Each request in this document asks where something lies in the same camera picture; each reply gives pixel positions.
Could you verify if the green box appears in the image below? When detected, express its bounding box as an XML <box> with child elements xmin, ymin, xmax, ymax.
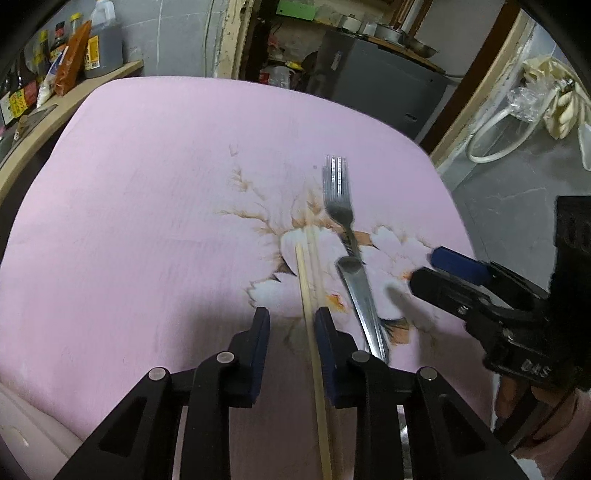
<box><xmin>276</xmin><ymin>0</ymin><xmax>319</xmax><ymax>20</ymax></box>

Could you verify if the wooden chopstick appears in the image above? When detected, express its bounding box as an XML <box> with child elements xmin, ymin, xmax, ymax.
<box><xmin>294</xmin><ymin>244</ymin><xmax>334</xmax><ymax>480</ymax></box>

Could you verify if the pink floral cloth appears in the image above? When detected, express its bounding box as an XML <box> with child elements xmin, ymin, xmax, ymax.
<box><xmin>0</xmin><ymin>76</ymin><xmax>502</xmax><ymax>480</ymax></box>

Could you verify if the clear plastic bag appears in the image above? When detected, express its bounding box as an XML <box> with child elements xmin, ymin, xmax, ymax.
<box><xmin>507</xmin><ymin>76</ymin><xmax>561</xmax><ymax>123</ymax></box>

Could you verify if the person's right hand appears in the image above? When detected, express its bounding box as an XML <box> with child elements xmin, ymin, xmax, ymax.
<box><xmin>494</xmin><ymin>374</ymin><xmax>591</xmax><ymax>462</ymax></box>

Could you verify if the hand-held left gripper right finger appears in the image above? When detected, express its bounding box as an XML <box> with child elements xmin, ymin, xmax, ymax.
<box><xmin>315</xmin><ymin>307</ymin><xmax>529</xmax><ymax>480</ymax></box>

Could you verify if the wooden counter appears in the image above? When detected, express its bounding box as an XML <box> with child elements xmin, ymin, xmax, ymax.
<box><xmin>0</xmin><ymin>60</ymin><xmax>144</xmax><ymax>204</ymax></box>

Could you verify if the white packet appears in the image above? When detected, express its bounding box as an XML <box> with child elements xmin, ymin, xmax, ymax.
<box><xmin>34</xmin><ymin>60</ymin><xmax>63</xmax><ymax>109</ymax></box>

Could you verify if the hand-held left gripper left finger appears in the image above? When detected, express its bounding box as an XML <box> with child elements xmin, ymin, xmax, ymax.
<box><xmin>53</xmin><ymin>307</ymin><xmax>271</xmax><ymax>480</ymax></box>

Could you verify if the white hose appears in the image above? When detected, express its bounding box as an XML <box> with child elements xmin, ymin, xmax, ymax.
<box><xmin>464</xmin><ymin>99</ymin><xmax>550</xmax><ymax>163</ymax></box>

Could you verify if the metal bowl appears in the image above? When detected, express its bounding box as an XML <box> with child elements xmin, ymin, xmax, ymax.
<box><xmin>402</xmin><ymin>37</ymin><xmax>438</xmax><ymax>58</ymax></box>

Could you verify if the wooden door frame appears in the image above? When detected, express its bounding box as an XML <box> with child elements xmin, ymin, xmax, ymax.
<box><xmin>217</xmin><ymin>0</ymin><xmax>536</xmax><ymax>195</ymax></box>

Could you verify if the large dark oil bottle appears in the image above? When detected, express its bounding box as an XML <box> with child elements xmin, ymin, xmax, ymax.
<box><xmin>83</xmin><ymin>0</ymin><xmax>124</xmax><ymax>79</ymax></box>

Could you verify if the orange-brown packet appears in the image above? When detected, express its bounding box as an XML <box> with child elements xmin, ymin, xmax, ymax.
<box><xmin>53</xmin><ymin>21</ymin><xmax>93</xmax><ymax>97</ymax></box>

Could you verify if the silver metal spoon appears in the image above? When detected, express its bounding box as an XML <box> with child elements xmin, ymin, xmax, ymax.
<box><xmin>336</xmin><ymin>256</ymin><xmax>391</xmax><ymax>363</ymax></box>

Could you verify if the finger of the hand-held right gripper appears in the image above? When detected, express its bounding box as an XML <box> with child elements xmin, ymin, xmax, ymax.
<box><xmin>431</xmin><ymin>246</ymin><xmax>552</xmax><ymax>315</ymax></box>
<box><xmin>409</xmin><ymin>268</ymin><xmax>518</xmax><ymax>333</ymax></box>

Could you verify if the grey cabinet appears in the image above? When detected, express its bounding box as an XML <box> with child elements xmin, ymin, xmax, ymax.
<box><xmin>305</xmin><ymin>30</ymin><xmax>455</xmax><ymax>144</ymax></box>

